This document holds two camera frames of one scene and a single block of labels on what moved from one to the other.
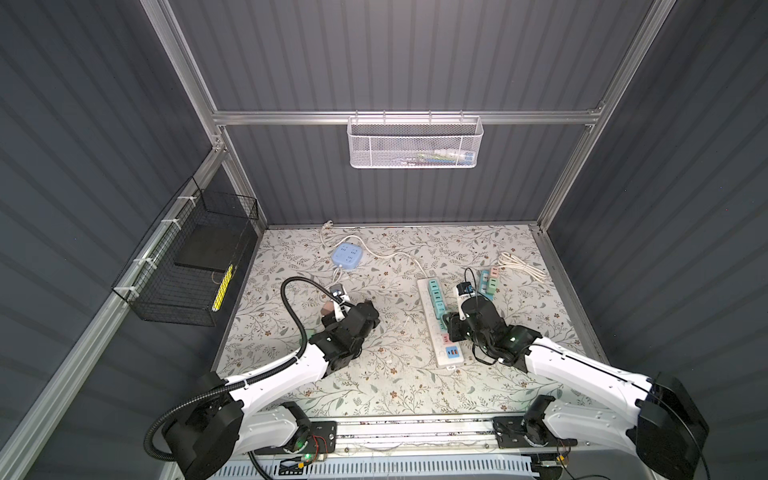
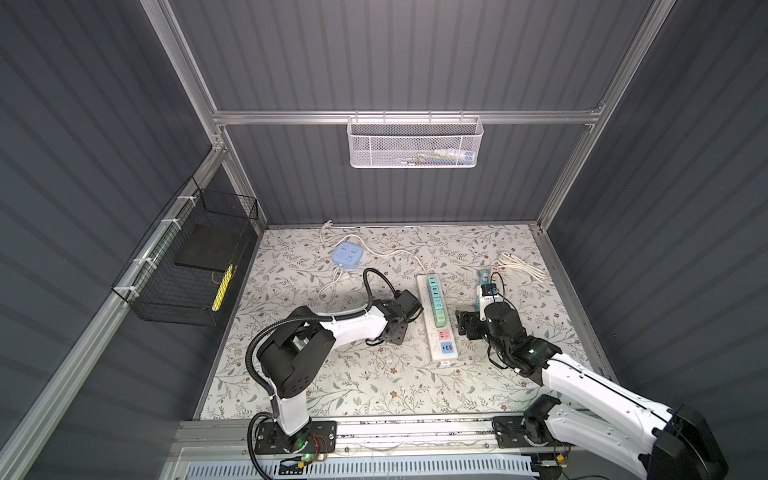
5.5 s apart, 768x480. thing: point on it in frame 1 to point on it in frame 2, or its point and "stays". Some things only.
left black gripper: x=330 y=324 to x=401 y=334
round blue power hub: x=347 y=255 stays
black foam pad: x=210 y=246 stays
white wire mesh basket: x=414 y=141 stays
